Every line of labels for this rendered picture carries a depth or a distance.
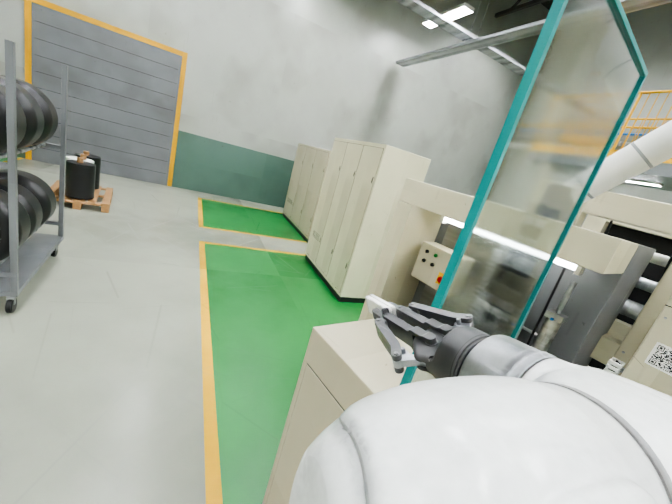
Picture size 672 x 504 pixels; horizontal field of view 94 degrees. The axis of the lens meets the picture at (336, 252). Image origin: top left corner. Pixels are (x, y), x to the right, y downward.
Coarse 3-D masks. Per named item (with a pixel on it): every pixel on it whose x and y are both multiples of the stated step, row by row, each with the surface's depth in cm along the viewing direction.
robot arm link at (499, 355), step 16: (496, 336) 31; (480, 352) 30; (496, 352) 29; (512, 352) 28; (528, 352) 28; (544, 352) 28; (464, 368) 30; (480, 368) 29; (496, 368) 27; (512, 368) 27; (528, 368) 26
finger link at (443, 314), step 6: (414, 306) 47; (420, 306) 46; (426, 306) 46; (420, 312) 47; (426, 312) 45; (432, 312) 44; (438, 312) 44; (444, 312) 43; (450, 312) 43; (438, 318) 44; (444, 318) 43; (450, 318) 42; (462, 318) 41; (468, 318) 40; (450, 324) 42
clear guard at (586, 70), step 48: (576, 0) 53; (576, 48) 59; (624, 48) 70; (528, 96) 55; (576, 96) 66; (624, 96) 81; (528, 144) 62; (576, 144) 75; (480, 192) 60; (528, 192) 70; (576, 192) 87; (480, 240) 66; (528, 240) 81; (480, 288) 75; (528, 288) 95
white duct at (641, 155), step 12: (660, 132) 114; (636, 144) 119; (648, 144) 115; (660, 144) 113; (612, 156) 124; (624, 156) 121; (636, 156) 118; (648, 156) 116; (660, 156) 115; (612, 168) 123; (624, 168) 121; (636, 168) 119; (648, 168) 119; (600, 180) 126; (612, 180) 124; (624, 180) 124; (588, 192) 130; (600, 192) 129
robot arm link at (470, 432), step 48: (432, 384) 15; (480, 384) 16; (528, 384) 17; (336, 432) 13; (384, 432) 12; (432, 432) 12; (480, 432) 12; (528, 432) 13; (576, 432) 14; (624, 432) 16; (336, 480) 11; (384, 480) 10; (432, 480) 10; (480, 480) 10; (528, 480) 11; (576, 480) 12; (624, 480) 13
